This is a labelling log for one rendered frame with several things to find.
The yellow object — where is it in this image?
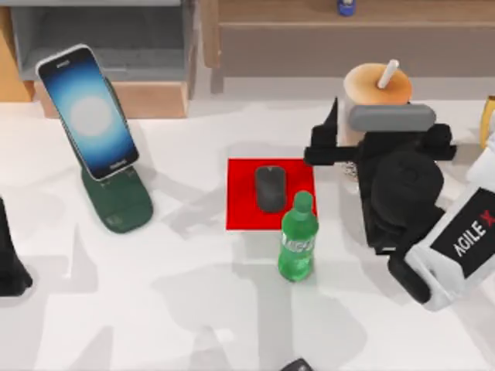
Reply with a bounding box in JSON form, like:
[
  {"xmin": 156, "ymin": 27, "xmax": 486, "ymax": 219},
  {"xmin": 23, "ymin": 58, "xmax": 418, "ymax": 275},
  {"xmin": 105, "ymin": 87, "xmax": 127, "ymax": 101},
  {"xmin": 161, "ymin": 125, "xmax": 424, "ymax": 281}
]
[{"xmin": 479, "ymin": 94, "xmax": 495, "ymax": 150}]

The brown cup with white straw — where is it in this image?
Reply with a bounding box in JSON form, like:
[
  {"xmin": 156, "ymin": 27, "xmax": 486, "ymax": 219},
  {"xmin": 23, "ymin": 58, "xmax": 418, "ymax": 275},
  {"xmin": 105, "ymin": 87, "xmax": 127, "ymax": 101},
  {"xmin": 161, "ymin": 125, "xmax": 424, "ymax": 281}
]
[{"xmin": 339, "ymin": 59, "xmax": 413, "ymax": 192}]

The dark grey computer mouse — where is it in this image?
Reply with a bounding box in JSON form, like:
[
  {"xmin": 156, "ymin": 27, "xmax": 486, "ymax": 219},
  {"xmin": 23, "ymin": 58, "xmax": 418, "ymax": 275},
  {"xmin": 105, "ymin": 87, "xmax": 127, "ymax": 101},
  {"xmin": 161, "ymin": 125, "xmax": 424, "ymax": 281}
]
[{"xmin": 254, "ymin": 165, "xmax": 288, "ymax": 214}]

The wooden open shelf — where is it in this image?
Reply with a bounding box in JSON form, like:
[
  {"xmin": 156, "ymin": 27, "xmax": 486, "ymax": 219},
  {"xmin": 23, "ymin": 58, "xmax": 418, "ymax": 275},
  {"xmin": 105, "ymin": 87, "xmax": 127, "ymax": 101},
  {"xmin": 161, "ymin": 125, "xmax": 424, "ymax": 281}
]
[{"xmin": 200, "ymin": 0, "xmax": 495, "ymax": 94}]

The red square mat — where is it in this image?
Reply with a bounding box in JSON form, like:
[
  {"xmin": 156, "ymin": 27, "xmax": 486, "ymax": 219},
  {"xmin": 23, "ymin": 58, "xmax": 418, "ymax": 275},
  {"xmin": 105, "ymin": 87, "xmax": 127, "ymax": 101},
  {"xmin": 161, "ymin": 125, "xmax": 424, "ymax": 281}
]
[{"xmin": 226, "ymin": 157, "xmax": 318, "ymax": 232}]

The green bottle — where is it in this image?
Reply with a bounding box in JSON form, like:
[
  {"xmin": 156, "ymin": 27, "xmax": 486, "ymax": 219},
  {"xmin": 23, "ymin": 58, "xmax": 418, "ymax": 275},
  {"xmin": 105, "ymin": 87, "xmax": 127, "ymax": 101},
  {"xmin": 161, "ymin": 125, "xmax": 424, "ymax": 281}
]
[{"xmin": 277, "ymin": 191, "xmax": 320, "ymax": 283}]

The dark green phone stand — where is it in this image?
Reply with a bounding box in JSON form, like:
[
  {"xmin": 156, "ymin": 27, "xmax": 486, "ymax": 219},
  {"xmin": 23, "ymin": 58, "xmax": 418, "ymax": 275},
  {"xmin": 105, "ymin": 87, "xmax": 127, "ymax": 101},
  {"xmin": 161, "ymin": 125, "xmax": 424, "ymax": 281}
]
[{"xmin": 80, "ymin": 77, "xmax": 155, "ymax": 235}]

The dark grey object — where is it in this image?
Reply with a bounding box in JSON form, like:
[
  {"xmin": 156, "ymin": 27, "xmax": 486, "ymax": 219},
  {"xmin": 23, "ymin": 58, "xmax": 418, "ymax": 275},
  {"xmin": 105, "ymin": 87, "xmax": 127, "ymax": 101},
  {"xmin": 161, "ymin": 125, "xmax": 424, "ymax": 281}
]
[{"xmin": 278, "ymin": 357, "xmax": 311, "ymax": 371}]

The smartphone with blue screen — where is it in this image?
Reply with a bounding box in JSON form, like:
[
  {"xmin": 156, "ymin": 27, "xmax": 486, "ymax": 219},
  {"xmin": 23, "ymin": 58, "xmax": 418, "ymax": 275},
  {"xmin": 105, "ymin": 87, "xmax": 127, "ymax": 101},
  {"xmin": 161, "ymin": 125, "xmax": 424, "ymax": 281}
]
[{"xmin": 35, "ymin": 43, "xmax": 140, "ymax": 182}]

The wooden cupboard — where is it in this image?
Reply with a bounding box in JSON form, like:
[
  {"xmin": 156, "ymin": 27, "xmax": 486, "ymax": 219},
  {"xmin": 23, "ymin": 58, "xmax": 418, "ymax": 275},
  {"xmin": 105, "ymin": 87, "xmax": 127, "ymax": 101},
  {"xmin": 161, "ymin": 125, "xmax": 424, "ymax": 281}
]
[{"xmin": 0, "ymin": 6, "xmax": 36, "ymax": 104}]

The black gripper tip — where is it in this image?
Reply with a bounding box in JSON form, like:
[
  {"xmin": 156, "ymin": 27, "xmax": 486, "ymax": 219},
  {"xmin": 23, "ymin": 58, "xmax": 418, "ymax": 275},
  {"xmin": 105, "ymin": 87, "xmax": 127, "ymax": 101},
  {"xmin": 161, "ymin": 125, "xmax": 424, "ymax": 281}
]
[{"xmin": 0, "ymin": 196, "xmax": 34, "ymax": 298}]

